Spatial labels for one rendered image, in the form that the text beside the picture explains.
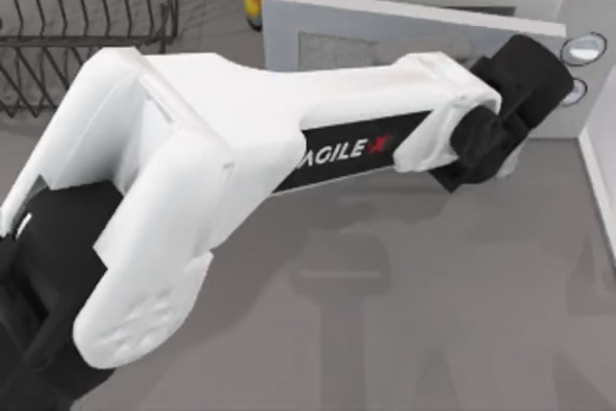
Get small round microwave knob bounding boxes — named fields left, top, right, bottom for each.
left=565, top=77, right=590, bottom=107

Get large round microwave knob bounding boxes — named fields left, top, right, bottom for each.
left=560, top=31, right=605, bottom=66

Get pale microwave door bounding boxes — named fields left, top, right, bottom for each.
left=262, top=0, right=568, bottom=76

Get black wire rack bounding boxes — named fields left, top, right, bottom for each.
left=0, top=0, right=183, bottom=119

